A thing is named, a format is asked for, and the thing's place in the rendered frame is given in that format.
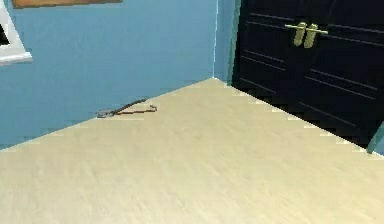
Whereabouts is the brown framed wall picture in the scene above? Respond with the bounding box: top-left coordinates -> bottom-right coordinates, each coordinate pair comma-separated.
11,0 -> 124,10

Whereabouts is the thin dark bent rod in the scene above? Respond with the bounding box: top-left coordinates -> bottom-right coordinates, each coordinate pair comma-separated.
96,98 -> 158,119

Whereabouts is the black room door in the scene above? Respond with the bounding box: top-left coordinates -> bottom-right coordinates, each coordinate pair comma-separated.
288,0 -> 384,150
230,0 -> 337,116

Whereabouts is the white framed window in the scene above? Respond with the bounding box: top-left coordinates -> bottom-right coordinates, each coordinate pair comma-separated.
0,0 -> 34,67

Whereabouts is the brass door handle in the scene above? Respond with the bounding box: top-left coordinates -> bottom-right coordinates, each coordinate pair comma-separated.
303,23 -> 330,50
284,21 -> 308,47

